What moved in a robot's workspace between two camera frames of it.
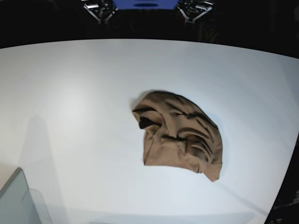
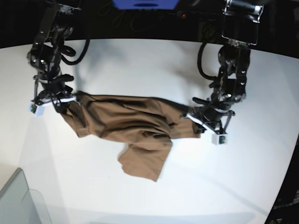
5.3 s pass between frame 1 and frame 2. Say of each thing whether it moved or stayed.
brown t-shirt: moved
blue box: stayed
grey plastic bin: stayed
